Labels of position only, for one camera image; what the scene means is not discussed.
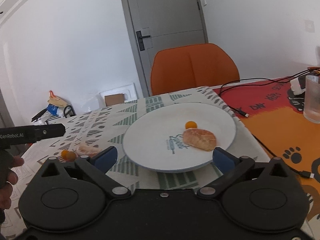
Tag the white charger adapter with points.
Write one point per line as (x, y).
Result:
(298, 85)

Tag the patterned white tablecloth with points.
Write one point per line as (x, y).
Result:
(106, 127)

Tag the cardboard box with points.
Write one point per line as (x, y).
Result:
(114, 99)

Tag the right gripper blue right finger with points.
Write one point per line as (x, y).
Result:
(233, 170)

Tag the peeled pomelo segment front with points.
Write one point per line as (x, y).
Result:
(200, 138)

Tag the peeled pomelo segment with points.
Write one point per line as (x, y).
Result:
(200, 138)
(83, 149)

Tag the white ceramic plate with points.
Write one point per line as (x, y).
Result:
(155, 140)

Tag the small kumquat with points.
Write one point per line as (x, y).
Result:
(190, 124)
(68, 155)

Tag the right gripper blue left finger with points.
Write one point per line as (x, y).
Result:
(94, 170)

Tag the black door handle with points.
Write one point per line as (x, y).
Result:
(140, 40)

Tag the white foam packaging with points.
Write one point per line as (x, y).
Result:
(129, 92)

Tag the pile of bags and clutter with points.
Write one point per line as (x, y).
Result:
(57, 108)

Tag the orange chair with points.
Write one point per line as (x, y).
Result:
(191, 66)

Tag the red orange cartoon mat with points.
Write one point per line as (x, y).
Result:
(276, 119)

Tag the grey door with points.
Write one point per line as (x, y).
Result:
(170, 23)

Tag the person's left hand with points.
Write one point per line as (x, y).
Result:
(8, 179)

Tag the clear plastic cup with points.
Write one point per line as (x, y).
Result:
(312, 99)

